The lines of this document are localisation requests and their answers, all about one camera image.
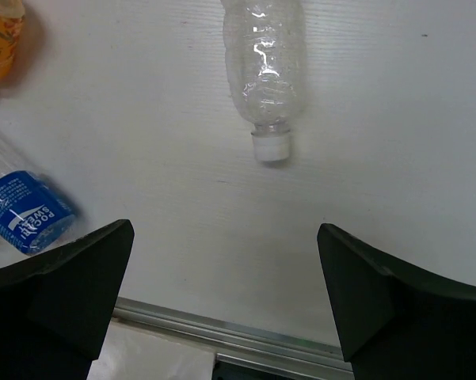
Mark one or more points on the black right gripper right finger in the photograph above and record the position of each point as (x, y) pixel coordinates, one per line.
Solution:
(395, 320)

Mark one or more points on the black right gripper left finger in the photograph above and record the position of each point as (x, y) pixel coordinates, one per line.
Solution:
(55, 307)

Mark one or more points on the blue label clear bottle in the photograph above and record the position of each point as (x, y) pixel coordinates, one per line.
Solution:
(33, 214)

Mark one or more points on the orange patterned juice bottle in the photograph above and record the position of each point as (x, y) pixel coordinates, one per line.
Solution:
(12, 17)

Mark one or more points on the clear plastic bottle white cap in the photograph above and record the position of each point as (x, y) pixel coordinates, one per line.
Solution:
(266, 61)

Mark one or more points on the aluminium table edge rail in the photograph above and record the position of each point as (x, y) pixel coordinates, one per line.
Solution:
(242, 346)

